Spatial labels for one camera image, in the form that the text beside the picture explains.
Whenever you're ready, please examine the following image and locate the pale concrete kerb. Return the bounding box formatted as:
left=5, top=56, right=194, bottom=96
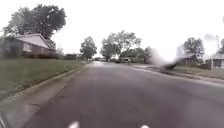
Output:
left=129, top=64, right=224, bottom=85

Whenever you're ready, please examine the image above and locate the small dark building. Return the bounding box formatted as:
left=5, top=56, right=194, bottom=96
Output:
left=64, top=52, right=80, bottom=61

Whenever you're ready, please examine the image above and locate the dark low tree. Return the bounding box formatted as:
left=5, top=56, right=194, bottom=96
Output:
left=121, top=47, right=149, bottom=64

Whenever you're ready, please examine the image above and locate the house with pale gable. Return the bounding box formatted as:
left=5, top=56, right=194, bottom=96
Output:
left=0, top=32, right=57, bottom=60

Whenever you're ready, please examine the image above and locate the large leafy tree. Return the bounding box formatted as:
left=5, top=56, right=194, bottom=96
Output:
left=2, top=3, right=67, bottom=51

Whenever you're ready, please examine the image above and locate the tall spreading tree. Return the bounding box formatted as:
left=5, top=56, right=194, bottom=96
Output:
left=99, top=29, right=143, bottom=62

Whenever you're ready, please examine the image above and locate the low grey house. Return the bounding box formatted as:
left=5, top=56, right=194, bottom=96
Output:
left=205, top=52, right=224, bottom=70

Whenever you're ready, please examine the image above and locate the small round tree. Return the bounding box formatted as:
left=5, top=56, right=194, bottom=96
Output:
left=79, top=35, right=98, bottom=61

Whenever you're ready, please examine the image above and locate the grey asphalt road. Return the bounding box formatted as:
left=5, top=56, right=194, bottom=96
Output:
left=0, top=60, right=224, bottom=128

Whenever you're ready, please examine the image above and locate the grass lawn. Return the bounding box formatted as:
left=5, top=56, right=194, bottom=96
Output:
left=0, top=58, right=88, bottom=100

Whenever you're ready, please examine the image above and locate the tree behind low house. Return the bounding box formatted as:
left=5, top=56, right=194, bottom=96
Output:
left=181, top=36, right=205, bottom=58

